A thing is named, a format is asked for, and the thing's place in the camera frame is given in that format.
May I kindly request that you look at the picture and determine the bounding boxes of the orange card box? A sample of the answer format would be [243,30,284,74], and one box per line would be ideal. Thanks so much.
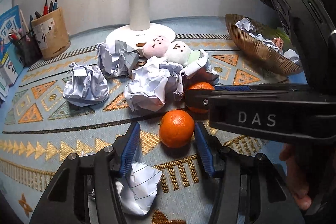
[272,38,284,51]

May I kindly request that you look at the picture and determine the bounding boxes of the brown ribbed glass bowl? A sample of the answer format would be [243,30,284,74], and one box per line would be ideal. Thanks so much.
[225,14,303,76]

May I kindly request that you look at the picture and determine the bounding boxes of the orange mandarin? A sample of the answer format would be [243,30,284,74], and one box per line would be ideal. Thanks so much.
[186,81,216,114]
[159,110,195,148]

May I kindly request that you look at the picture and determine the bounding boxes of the patterned blue table mat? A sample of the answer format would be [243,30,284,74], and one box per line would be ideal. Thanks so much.
[0,16,308,224]

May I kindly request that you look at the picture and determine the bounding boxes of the white desk lamp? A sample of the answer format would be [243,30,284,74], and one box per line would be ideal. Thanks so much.
[106,0,175,52]

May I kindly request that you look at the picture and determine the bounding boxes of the person's right hand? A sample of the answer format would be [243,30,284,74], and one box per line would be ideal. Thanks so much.
[279,144,312,211]

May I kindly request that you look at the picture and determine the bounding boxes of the black mesh pen holder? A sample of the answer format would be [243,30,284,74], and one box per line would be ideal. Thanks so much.
[9,30,42,67]

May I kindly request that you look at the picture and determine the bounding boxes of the kraft paper pen holder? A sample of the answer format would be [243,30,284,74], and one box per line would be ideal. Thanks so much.
[31,7,71,60]

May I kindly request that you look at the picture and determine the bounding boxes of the blue children's book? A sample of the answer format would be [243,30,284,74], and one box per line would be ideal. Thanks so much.
[1,5,25,86]

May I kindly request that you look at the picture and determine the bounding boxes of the white paper ball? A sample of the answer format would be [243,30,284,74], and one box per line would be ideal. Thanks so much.
[283,49,301,65]

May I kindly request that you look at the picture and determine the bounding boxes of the large paper ball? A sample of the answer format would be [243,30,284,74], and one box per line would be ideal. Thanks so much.
[235,17,265,42]

